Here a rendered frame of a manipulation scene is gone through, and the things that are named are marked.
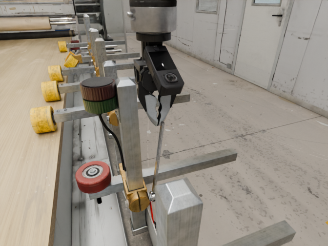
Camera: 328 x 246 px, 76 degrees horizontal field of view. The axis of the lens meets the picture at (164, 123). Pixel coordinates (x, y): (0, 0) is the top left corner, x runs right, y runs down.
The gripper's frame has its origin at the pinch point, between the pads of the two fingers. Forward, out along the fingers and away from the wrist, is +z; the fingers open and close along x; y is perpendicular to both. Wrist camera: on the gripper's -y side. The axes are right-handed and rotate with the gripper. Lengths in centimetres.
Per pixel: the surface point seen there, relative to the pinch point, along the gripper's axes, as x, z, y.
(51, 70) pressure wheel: 31, 4, 71
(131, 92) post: 7.2, -11.3, -6.4
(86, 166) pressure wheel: 18.4, 9.8, 1.5
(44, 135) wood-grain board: 30.1, 10.4, 21.5
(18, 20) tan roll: 71, -8, 226
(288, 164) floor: -138, 100, 55
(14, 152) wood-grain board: 36.8, 10.4, 15.2
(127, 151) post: 8.9, 1.8, -6.4
